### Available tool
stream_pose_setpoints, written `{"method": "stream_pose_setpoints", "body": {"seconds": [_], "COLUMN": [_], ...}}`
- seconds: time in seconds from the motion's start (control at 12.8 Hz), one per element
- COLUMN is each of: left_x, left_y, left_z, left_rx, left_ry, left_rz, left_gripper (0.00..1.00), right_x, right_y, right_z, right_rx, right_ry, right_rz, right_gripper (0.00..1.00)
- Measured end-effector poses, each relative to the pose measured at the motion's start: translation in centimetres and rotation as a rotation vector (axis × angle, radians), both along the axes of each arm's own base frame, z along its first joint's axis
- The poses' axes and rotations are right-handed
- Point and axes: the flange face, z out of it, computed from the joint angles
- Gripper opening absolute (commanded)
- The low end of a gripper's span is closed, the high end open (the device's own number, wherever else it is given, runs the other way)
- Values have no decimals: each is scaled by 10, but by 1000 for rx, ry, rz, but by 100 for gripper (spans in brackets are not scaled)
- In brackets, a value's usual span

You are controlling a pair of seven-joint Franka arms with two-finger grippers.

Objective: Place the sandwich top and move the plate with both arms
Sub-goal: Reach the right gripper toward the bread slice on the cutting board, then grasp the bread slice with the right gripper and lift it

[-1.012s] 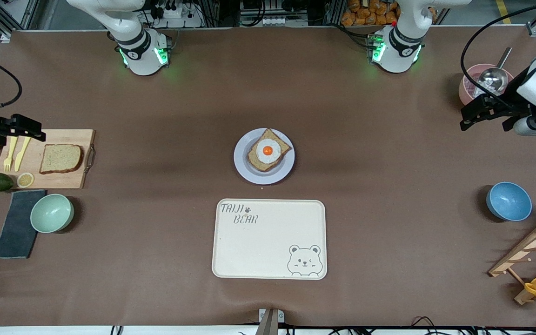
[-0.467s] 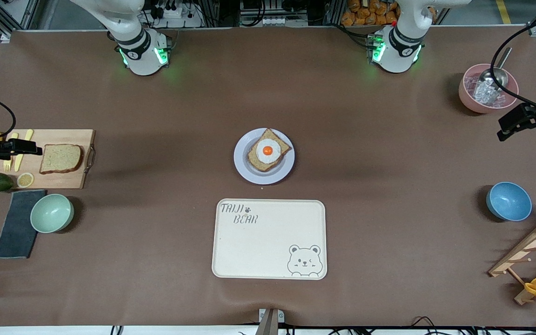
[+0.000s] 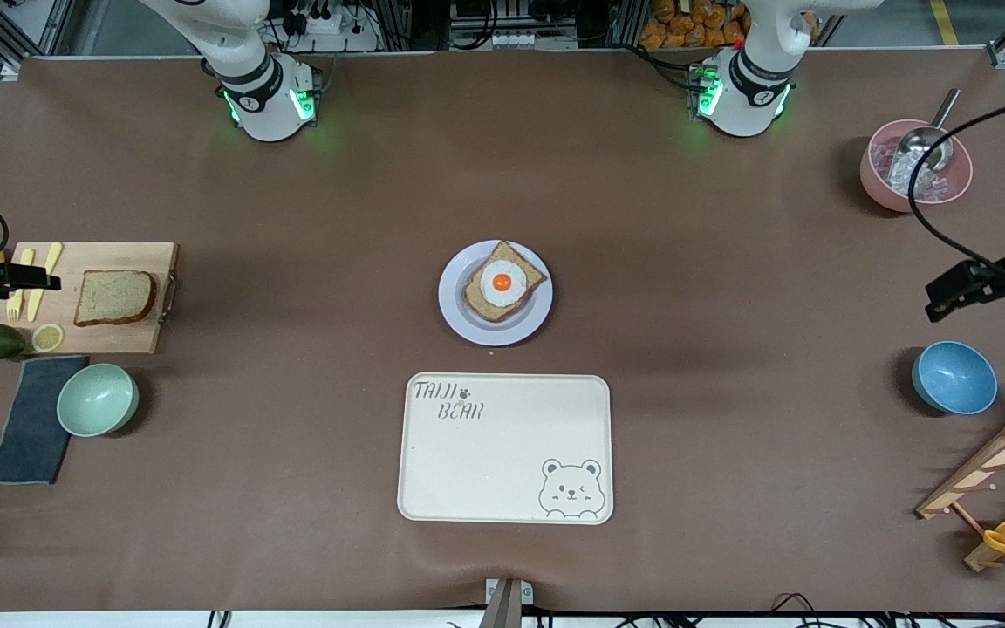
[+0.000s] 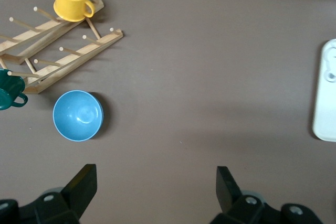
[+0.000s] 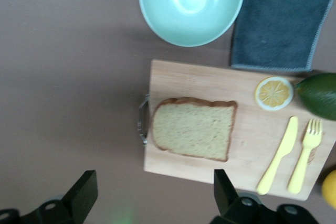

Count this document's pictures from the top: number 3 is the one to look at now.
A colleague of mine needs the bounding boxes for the brown bread slice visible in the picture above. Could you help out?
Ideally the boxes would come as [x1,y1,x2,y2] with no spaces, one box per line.
[462,241,548,324]
[74,270,157,328]

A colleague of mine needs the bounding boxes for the metal scoop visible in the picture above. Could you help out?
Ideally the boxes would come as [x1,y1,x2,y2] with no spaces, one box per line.
[889,87,962,188]

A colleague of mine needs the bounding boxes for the blue bowl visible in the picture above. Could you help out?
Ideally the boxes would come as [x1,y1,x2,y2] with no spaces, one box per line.
[911,340,999,415]

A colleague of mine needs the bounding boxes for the white round plate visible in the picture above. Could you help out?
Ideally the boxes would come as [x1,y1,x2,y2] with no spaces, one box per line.
[438,240,553,347]

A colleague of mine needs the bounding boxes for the mint green bowl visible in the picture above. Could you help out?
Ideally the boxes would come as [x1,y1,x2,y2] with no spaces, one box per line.
[57,363,140,437]

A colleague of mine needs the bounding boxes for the wooden cup rack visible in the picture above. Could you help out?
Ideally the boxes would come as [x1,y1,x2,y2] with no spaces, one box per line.
[915,401,1005,572]

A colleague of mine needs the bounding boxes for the yellow plastic knife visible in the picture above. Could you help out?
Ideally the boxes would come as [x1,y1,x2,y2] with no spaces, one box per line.
[26,242,64,321]

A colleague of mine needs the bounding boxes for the wooden cutting board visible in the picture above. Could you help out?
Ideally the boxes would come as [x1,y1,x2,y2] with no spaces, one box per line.
[0,242,181,355]

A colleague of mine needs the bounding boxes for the dark grey cloth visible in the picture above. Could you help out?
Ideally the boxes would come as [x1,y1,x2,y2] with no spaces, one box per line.
[0,355,89,486]

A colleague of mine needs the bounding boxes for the brown table mat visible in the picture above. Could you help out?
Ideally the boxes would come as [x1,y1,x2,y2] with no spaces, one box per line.
[0,48,1005,616]

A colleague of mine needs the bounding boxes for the orange bread rolls pile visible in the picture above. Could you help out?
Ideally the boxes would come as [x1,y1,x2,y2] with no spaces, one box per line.
[639,0,752,49]

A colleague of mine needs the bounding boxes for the cream bear print tray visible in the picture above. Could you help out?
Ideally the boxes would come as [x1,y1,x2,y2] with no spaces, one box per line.
[397,373,614,525]

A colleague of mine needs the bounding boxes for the clear ice cube pile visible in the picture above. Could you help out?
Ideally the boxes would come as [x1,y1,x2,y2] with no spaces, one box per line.
[873,140,948,200]

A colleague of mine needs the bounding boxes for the yellow plastic fork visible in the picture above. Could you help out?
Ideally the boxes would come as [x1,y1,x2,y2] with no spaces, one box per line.
[6,249,36,322]

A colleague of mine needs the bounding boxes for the pink bowl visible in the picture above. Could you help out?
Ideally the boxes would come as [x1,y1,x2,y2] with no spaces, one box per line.
[860,119,974,213]

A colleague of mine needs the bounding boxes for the fried egg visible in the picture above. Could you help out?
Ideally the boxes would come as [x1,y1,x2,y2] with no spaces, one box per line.
[479,260,528,307]

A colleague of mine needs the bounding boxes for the white power strip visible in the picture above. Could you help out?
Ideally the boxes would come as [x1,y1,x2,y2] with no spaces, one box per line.
[280,0,381,53]

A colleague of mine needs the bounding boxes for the black floor cables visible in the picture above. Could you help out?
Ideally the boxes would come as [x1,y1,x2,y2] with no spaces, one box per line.
[555,593,1005,628]

